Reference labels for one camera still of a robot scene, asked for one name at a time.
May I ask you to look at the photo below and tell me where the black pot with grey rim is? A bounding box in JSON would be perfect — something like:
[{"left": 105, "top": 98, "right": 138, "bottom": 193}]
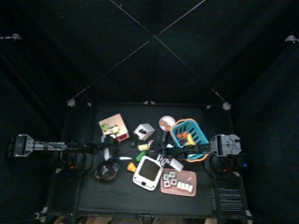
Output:
[{"left": 93, "top": 148, "right": 121, "bottom": 183}]

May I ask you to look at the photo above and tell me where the white black patterned toy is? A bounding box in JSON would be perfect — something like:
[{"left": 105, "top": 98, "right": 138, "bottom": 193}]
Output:
[{"left": 154, "top": 155, "right": 172, "bottom": 166}]

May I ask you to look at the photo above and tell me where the white flat card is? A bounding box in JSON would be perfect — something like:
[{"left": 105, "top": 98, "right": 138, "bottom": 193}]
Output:
[{"left": 166, "top": 157, "right": 184, "bottom": 172}]

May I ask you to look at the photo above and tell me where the yellow green small block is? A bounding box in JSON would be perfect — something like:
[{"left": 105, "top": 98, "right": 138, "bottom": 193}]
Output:
[{"left": 125, "top": 162, "right": 138, "bottom": 173}]

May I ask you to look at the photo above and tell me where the green toy pea pod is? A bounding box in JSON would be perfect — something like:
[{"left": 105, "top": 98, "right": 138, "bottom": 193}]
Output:
[{"left": 134, "top": 150, "right": 148, "bottom": 162}]

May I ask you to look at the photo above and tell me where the yellow toy butter on dish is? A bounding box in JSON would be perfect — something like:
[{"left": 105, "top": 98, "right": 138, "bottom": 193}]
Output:
[{"left": 136, "top": 142, "right": 152, "bottom": 151}]

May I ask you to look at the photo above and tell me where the blue basket with orange rim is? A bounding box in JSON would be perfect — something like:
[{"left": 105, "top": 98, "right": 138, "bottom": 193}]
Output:
[{"left": 170, "top": 118, "right": 211, "bottom": 163}]

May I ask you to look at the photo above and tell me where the white toy induction cooktop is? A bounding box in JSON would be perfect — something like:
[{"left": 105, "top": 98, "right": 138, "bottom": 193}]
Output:
[{"left": 132, "top": 155, "right": 164, "bottom": 192}]

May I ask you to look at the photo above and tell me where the white cube with dark hole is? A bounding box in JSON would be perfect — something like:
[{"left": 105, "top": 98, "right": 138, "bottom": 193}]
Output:
[{"left": 133, "top": 122, "right": 156, "bottom": 141}]

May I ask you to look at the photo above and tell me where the pink tray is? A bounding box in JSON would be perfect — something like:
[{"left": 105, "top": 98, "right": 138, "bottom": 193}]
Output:
[{"left": 158, "top": 167, "right": 198, "bottom": 198}]

